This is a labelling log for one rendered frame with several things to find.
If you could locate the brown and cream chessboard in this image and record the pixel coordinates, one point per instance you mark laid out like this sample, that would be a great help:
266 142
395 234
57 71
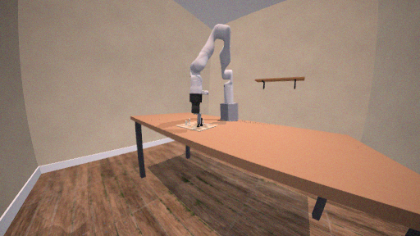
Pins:
193 126

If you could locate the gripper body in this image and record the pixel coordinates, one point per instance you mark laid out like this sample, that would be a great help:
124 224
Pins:
195 96

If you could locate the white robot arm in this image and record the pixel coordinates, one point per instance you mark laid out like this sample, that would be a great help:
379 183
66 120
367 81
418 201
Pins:
222 32

